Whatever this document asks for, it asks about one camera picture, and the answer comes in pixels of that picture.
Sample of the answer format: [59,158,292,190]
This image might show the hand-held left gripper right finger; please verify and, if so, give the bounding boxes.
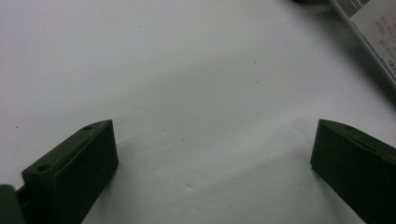
[310,119,396,224]

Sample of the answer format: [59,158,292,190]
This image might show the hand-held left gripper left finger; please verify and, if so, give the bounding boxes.
[17,119,120,224]

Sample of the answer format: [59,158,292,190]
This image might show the white box with printed label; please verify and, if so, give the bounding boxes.
[327,0,396,91]

